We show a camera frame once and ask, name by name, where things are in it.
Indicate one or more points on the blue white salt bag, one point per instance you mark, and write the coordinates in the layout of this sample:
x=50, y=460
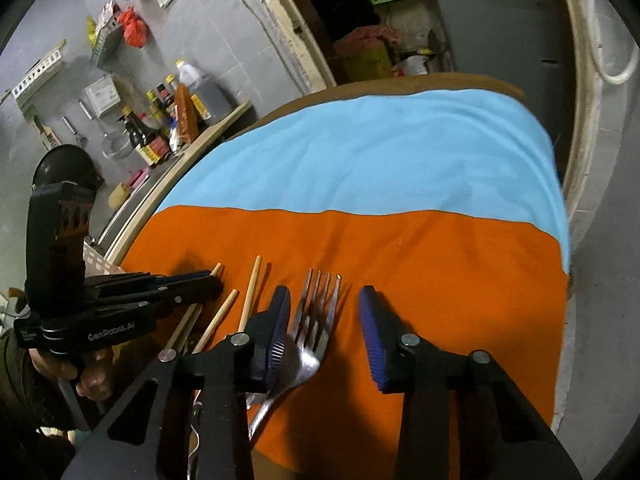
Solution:
x=176, y=140

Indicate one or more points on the yellow bag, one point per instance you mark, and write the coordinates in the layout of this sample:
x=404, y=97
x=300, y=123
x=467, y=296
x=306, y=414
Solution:
x=367, y=62

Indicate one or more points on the wooden chopstick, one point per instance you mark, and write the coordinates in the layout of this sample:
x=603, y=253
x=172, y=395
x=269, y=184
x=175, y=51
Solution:
x=250, y=290
x=187, y=322
x=217, y=317

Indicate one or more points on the white perforated box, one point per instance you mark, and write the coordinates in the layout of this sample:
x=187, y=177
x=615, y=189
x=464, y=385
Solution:
x=102, y=95

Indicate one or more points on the red white packet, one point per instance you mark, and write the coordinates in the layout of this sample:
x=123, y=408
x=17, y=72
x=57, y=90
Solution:
x=111, y=14

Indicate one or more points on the grey cabinet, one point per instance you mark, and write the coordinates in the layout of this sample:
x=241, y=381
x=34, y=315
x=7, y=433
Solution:
x=500, y=35

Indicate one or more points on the person's left hand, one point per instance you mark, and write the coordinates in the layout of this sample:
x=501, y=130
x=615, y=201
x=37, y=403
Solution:
x=95, y=385

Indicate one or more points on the soy sauce bottle red label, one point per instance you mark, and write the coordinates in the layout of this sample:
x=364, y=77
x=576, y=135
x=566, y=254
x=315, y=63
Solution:
x=145, y=142

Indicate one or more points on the grey wall basket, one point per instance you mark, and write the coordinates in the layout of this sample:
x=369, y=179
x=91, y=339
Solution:
x=107, y=42

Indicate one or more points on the white perforated wall rail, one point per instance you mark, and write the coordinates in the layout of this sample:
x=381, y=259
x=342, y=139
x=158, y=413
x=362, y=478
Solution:
x=35, y=77

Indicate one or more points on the red plastic bag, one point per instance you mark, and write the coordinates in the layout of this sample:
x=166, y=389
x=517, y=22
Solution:
x=134, y=30

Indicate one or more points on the large cooking oil jug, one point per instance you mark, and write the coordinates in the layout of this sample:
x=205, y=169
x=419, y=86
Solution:
x=210, y=97

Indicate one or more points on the black backpack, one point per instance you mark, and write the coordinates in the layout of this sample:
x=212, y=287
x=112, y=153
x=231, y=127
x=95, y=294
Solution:
x=345, y=10

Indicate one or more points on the beige kitchen counter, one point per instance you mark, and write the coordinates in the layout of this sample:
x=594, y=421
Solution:
x=210, y=132

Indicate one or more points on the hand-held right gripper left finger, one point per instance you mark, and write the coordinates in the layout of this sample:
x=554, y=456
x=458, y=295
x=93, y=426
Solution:
x=277, y=330

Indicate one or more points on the tall bottle yellow cap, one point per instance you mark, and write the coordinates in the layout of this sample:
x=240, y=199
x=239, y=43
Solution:
x=152, y=105

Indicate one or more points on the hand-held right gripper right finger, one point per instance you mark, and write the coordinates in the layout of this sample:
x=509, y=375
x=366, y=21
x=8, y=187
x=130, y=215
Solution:
x=372, y=340

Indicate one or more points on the orange cloth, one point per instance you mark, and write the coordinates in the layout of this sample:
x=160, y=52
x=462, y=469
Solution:
x=450, y=285

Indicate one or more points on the person's left forearm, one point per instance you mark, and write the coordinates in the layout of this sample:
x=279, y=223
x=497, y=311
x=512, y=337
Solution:
x=20, y=400

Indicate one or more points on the wooden door frame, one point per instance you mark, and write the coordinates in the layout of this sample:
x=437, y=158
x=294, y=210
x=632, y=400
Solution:
x=300, y=45

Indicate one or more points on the chili powder bag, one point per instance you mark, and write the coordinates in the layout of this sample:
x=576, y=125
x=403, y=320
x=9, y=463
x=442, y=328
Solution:
x=186, y=115

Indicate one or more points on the pink soap dish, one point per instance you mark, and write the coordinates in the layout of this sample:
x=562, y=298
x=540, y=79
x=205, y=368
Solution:
x=139, y=177

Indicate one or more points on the metal mesh strainer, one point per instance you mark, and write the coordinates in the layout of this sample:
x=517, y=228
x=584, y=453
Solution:
x=116, y=146

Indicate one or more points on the clear bottle yellow cap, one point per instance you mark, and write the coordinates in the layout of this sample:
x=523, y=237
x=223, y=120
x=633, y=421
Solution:
x=171, y=82

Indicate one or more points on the dark bottle red cap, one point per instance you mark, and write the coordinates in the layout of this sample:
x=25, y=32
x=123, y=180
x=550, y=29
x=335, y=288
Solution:
x=164, y=97

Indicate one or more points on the yellow snack packet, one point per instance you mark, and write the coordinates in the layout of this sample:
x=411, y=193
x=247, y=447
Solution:
x=91, y=30

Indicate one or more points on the loofah sponge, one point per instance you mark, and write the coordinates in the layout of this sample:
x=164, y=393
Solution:
x=119, y=195

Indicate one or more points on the pink cloth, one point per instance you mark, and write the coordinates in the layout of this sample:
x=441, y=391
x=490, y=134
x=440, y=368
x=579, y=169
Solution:
x=372, y=35

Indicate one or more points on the metal fork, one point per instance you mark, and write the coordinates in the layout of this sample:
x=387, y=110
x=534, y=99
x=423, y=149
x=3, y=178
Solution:
x=312, y=325

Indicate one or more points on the white plastic basket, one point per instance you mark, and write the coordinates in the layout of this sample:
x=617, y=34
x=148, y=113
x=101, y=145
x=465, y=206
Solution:
x=97, y=257

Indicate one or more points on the brown table cover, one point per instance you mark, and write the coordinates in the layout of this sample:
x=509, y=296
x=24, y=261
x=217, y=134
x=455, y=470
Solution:
x=450, y=82

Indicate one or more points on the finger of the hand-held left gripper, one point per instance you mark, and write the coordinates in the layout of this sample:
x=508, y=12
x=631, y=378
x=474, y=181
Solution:
x=200, y=282
x=170, y=309

